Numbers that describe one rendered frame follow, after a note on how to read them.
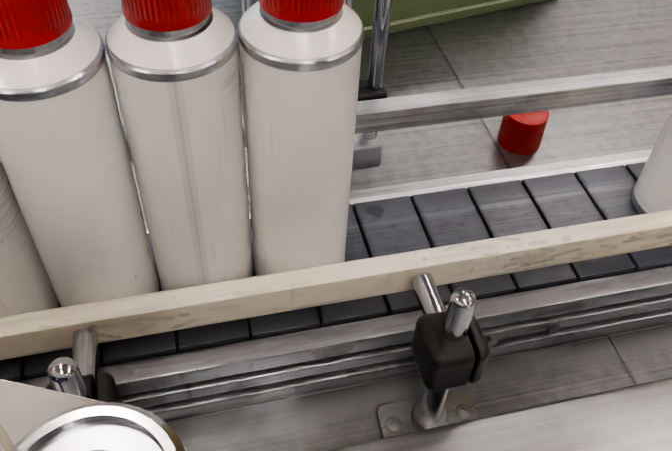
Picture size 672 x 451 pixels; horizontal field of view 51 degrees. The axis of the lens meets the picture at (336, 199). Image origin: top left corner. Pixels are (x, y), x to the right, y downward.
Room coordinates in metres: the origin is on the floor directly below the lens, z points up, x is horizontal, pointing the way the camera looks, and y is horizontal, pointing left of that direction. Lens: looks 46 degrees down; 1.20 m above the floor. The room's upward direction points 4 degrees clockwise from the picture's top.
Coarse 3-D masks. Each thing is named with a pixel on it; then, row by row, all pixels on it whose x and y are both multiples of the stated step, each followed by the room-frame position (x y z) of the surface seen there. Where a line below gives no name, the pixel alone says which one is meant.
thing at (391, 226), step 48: (432, 192) 0.32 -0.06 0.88; (480, 192) 0.32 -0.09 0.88; (528, 192) 0.32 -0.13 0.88; (576, 192) 0.33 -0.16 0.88; (624, 192) 0.33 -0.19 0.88; (384, 240) 0.27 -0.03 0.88; (432, 240) 0.28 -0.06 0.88; (480, 288) 0.24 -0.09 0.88; (528, 288) 0.25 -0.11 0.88; (144, 336) 0.20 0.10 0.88; (192, 336) 0.20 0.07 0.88; (240, 336) 0.20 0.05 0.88
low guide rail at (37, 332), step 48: (480, 240) 0.25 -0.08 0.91; (528, 240) 0.25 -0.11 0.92; (576, 240) 0.25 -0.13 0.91; (624, 240) 0.26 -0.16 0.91; (192, 288) 0.21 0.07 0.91; (240, 288) 0.21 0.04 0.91; (288, 288) 0.21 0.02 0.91; (336, 288) 0.22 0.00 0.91; (384, 288) 0.22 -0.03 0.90; (0, 336) 0.17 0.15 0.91; (48, 336) 0.18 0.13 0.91
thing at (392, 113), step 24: (624, 72) 0.34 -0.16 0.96; (648, 72) 0.35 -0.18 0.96; (408, 96) 0.31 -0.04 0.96; (432, 96) 0.31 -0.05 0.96; (456, 96) 0.31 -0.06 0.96; (480, 96) 0.31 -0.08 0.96; (504, 96) 0.31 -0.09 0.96; (528, 96) 0.32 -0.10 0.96; (552, 96) 0.32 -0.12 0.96; (576, 96) 0.33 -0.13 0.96; (600, 96) 0.33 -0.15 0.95; (624, 96) 0.34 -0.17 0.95; (648, 96) 0.34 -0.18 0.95; (360, 120) 0.29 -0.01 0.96; (384, 120) 0.29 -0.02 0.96; (408, 120) 0.30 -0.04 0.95; (432, 120) 0.30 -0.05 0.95; (456, 120) 0.31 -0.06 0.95
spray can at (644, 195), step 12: (660, 144) 0.32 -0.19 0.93; (660, 156) 0.32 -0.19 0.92; (648, 168) 0.32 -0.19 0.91; (660, 168) 0.31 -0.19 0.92; (648, 180) 0.31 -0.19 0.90; (660, 180) 0.31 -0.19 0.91; (636, 192) 0.32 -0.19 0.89; (648, 192) 0.31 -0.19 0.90; (660, 192) 0.30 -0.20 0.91; (636, 204) 0.31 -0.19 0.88; (648, 204) 0.31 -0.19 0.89; (660, 204) 0.30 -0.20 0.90
